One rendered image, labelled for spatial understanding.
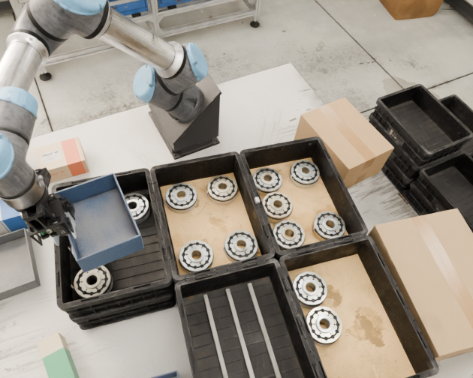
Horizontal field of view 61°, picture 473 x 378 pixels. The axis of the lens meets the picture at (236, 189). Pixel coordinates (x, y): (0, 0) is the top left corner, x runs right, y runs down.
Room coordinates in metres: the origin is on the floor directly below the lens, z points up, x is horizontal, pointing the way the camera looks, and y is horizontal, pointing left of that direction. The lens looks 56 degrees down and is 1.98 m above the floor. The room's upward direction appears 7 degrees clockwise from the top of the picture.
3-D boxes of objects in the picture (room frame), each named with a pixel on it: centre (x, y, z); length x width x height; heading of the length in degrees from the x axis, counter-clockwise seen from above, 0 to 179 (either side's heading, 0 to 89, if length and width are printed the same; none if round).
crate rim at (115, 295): (0.51, 0.35, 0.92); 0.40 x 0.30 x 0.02; 22
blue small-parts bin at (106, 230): (0.45, 0.33, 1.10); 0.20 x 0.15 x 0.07; 33
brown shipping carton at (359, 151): (1.08, -0.39, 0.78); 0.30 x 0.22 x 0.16; 36
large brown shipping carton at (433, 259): (0.51, -0.65, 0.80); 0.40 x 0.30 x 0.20; 20
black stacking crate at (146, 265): (0.51, 0.35, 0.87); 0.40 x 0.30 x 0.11; 22
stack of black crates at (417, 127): (1.49, -0.88, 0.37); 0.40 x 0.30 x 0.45; 32
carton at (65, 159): (0.87, 0.67, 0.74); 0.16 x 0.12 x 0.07; 120
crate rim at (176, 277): (0.62, 0.07, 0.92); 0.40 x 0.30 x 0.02; 22
